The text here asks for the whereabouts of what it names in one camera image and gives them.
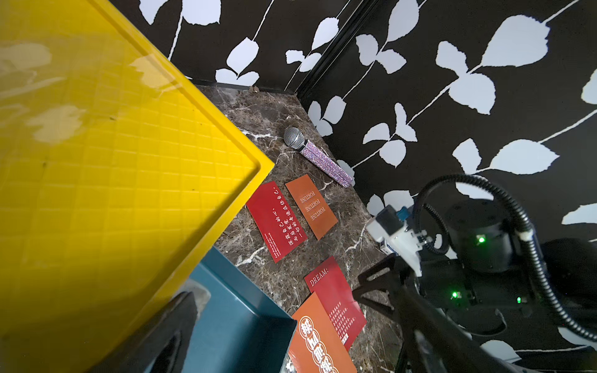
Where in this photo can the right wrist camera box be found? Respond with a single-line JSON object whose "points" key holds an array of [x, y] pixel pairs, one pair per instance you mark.
{"points": [[480, 234]]}

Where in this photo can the purple rhinestone microphone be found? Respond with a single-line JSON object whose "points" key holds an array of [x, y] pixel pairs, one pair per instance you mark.
{"points": [[295, 139]]}

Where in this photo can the orange postcard with text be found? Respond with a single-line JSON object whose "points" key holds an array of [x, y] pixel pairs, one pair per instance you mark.
{"points": [[312, 205]]}

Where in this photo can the yellow teal drawer cabinet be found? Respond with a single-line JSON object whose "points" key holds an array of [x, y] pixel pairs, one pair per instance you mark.
{"points": [[117, 177]]}

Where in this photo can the red dream postcard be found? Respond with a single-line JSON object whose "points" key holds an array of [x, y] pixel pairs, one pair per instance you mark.
{"points": [[335, 295]]}

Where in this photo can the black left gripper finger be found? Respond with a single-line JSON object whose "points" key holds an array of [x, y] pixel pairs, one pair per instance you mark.
{"points": [[160, 345]]}

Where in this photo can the orange postcard with white pattern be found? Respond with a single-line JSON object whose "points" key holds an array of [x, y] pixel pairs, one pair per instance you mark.
{"points": [[316, 347]]}

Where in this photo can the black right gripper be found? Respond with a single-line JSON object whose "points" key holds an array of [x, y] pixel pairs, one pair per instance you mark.
{"points": [[478, 303]]}

